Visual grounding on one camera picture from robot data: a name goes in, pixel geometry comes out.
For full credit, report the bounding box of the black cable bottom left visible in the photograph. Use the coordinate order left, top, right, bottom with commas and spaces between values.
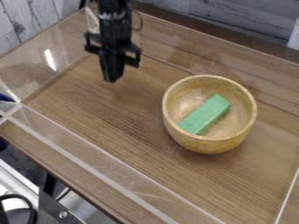
0, 193, 38, 224

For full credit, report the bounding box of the black metal bracket with screw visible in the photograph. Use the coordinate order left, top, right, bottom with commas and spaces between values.
35, 191, 86, 224

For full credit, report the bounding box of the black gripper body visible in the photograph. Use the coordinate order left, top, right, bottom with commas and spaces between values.
83, 12, 141, 67

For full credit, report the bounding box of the blue object at left edge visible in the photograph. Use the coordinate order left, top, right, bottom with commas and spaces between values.
0, 93, 14, 102

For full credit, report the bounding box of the green rectangular block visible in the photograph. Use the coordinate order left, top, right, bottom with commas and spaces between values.
177, 94, 230, 135

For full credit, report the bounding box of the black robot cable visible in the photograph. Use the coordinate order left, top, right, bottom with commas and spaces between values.
129, 11, 145, 32

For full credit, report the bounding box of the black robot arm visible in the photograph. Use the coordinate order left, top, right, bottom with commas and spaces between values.
83, 0, 142, 83

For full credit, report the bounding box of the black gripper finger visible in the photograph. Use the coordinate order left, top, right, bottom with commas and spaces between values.
98, 54, 112, 82
109, 55, 125, 82

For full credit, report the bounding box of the clear acrylic tray enclosure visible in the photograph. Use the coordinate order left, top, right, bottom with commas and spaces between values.
0, 6, 299, 224

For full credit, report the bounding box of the light wooden bowl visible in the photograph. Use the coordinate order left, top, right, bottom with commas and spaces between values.
161, 74, 257, 154

